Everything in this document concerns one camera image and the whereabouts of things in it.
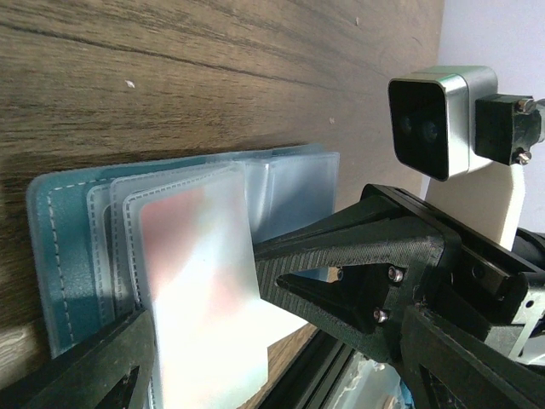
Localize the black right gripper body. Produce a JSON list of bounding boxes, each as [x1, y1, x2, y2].
[[361, 184, 544, 366]]

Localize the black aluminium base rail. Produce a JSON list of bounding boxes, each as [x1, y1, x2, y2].
[[258, 330, 355, 409]]

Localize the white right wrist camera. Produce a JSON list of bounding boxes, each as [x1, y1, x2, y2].
[[387, 66, 545, 252]]

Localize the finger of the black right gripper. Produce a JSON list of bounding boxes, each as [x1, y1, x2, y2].
[[255, 216, 445, 364], [400, 306, 544, 408]]

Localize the blue card holder wallet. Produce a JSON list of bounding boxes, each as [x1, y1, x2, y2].
[[26, 145, 339, 408]]

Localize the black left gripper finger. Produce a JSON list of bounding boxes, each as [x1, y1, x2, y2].
[[1, 309, 156, 408]]

